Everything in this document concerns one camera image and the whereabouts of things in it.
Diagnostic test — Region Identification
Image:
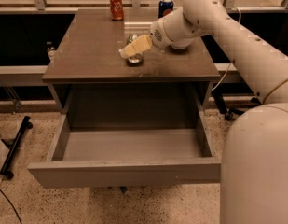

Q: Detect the open grey top drawer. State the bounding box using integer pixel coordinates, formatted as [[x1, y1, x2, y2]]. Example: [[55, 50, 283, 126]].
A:
[[27, 85, 222, 189]]

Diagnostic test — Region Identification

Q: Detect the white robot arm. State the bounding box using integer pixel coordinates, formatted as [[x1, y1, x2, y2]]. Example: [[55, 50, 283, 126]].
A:
[[120, 0, 288, 224]]

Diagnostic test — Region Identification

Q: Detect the grey cabinet with glossy top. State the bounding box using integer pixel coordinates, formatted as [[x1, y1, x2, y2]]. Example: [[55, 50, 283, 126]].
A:
[[43, 10, 219, 112]]

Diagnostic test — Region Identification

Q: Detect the black office chair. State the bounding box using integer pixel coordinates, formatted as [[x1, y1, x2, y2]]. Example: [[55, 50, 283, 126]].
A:
[[211, 89, 261, 121]]

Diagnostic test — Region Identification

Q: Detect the orange soda can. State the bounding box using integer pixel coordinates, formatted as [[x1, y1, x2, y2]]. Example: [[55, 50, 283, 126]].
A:
[[110, 0, 124, 21]]

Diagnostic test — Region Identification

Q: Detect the black floor cable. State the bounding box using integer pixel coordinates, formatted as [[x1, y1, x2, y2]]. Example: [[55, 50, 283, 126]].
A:
[[0, 182, 23, 224]]

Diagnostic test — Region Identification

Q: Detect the white ceramic bowl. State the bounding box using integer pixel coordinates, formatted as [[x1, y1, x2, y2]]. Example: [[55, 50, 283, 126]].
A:
[[171, 44, 190, 50]]

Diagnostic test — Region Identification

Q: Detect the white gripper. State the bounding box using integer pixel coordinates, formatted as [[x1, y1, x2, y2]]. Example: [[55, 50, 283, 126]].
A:
[[119, 16, 173, 59]]

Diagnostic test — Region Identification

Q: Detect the white hanging cable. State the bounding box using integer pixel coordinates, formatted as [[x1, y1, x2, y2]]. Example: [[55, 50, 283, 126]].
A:
[[211, 7, 242, 92]]

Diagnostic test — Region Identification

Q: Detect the black wheeled stand leg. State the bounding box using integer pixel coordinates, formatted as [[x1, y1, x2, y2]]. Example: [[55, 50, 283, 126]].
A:
[[0, 116, 33, 179]]

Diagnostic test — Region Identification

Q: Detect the blue Pepsi can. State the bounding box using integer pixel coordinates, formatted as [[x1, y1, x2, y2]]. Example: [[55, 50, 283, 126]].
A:
[[158, 0, 174, 18]]

